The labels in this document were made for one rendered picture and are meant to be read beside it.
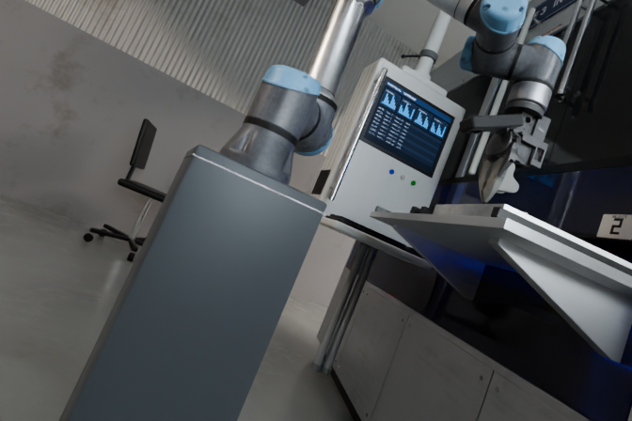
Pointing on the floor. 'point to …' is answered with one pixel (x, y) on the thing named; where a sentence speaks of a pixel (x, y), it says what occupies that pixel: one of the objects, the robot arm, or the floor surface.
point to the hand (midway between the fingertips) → (482, 194)
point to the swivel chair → (134, 191)
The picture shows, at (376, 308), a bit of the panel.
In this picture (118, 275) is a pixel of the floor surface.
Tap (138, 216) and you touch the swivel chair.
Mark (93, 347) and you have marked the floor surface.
